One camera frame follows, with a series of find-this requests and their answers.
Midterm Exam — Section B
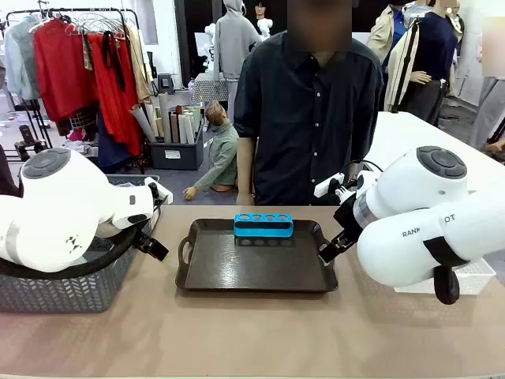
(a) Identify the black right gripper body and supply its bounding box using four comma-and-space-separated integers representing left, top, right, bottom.
333, 193, 364, 238

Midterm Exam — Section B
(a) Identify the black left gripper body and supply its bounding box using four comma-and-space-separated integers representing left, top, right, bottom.
135, 232, 155, 253

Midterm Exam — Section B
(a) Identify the person's right forearm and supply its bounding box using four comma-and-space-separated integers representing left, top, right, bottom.
235, 135, 258, 206

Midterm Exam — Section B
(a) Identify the blue test tube rack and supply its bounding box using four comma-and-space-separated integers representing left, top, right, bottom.
233, 212, 295, 240

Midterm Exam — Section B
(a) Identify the dark brown serving tray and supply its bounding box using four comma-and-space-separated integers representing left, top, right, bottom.
175, 218, 339, 294

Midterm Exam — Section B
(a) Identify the gray storage crate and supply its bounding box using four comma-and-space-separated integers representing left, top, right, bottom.
148, 118, 205, 171

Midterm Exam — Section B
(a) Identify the large gray woven basket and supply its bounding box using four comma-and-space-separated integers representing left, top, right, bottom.
0, 232, 137, 315

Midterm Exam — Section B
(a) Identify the white table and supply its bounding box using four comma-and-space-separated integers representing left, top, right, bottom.
361, 111, 505, 195

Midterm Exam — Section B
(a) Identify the person in dark shirt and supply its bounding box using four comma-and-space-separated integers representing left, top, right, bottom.
233, 0, 385, 207

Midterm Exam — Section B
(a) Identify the child mannequin green shirt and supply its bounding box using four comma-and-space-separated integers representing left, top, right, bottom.
182, 99, 240, 201

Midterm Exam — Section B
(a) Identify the gray cone paper roll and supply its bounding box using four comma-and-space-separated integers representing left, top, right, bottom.
129, 105, 158, 144

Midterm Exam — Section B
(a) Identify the brown paper roll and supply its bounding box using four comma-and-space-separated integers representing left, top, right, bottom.
169, 111, 181, 144

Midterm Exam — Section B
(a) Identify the tall gray paper roll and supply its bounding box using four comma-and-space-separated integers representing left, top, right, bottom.
158, 92, 173, 144

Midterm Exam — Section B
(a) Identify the white perforated plastic basket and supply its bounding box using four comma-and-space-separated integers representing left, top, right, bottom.
394, 256, 497, 296

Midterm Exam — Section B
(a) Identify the red dress on hanger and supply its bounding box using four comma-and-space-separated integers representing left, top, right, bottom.
86, 33, 144, 158

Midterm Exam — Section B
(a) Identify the black device on floor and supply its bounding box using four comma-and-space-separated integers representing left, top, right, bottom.
14, 123, 45, 158

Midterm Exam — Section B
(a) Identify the black step stool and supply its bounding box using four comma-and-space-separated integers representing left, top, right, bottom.
158, 73, 176, 96

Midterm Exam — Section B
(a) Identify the patterned cloth covered table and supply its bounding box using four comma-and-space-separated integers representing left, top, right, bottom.
190, 73, 231, 105

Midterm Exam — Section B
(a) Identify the beige hanging garment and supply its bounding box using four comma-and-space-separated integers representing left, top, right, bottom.
125, 24, 153, 104

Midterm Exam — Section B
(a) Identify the blurred bystander in gray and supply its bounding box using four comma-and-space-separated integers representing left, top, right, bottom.
468, 15, 505, 152

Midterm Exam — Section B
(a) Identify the black metal clothes rack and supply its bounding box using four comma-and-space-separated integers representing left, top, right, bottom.
5, 7, 145, 174

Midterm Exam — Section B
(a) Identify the beige coat mannequin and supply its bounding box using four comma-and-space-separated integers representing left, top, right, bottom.
366, 2, 412, 112

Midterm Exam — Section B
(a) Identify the black hanging scarf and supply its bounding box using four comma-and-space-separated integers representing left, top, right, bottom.
101, 30, 128, 92

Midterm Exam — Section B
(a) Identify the navy top mannequin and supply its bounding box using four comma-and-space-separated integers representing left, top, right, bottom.
407, 0, 460, 128

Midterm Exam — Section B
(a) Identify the red shirt on hanger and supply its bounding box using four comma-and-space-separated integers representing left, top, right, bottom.
33, 18, 99, 124

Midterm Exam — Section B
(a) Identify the white mannequin torso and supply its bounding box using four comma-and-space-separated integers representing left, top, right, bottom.
204, 22, 219, 77

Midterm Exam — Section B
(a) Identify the gray hoodie mannequin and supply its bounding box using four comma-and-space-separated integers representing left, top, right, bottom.
212, 0, 262, 120

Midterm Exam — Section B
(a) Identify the pale fuzzy jacket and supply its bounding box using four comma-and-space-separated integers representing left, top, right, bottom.
2, 15, 41, 100

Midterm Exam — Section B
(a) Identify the black left arm hose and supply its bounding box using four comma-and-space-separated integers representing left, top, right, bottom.
0, 220, 145, 281

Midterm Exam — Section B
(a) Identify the black arm hose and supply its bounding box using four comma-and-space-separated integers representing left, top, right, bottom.
0, 220, 145, 281
423, 235, 471, 306

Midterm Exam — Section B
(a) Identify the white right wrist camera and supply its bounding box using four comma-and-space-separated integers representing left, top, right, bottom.
313, 172, 346, 197

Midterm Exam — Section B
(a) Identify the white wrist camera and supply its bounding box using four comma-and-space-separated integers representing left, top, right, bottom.
143, 176, 174, 204
313, 172, 346, 197

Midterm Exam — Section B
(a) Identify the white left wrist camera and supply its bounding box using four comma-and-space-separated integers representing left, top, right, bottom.
143, 176, 174, 204

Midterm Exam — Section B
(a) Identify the thin black camera cable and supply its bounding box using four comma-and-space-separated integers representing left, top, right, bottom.
340, 159, 386, 191

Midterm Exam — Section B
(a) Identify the black right arm hose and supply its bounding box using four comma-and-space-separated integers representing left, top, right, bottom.
423, 235, 471, 306

